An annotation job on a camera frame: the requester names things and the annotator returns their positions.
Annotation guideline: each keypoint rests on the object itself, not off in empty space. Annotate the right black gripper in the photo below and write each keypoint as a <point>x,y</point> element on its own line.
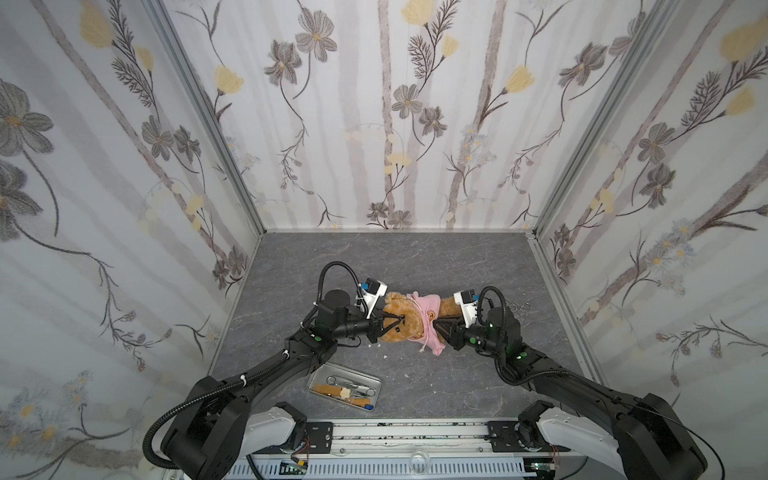
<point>463,331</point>

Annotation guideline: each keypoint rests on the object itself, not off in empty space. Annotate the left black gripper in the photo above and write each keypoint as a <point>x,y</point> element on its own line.
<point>372,326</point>

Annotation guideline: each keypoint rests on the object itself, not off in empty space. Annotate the brown teddy bear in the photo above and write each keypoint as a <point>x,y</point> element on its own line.
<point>396,305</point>

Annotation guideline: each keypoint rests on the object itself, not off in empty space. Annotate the pink teddy hoodie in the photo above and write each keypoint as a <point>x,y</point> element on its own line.
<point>428,308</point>

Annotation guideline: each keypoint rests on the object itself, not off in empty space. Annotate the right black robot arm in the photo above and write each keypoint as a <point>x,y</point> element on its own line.
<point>642,438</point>

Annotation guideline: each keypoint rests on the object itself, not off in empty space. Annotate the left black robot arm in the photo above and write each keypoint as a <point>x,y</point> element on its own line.
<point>212,428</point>

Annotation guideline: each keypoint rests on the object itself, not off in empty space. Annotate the metal tray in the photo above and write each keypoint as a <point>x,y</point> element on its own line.
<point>331,369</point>

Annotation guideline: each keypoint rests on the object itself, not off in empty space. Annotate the wooden brush in tray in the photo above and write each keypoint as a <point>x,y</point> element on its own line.
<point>328,391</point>

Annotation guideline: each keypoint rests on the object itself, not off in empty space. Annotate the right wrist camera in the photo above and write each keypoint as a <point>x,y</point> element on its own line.
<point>467,300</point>

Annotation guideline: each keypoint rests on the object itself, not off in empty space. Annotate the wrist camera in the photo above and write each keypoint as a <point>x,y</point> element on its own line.
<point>467,300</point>
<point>370,292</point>

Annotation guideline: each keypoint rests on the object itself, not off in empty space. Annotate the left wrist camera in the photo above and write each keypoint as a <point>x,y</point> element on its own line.
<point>370,292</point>

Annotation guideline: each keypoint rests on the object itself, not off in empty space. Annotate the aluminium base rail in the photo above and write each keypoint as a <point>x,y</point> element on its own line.
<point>277,447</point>

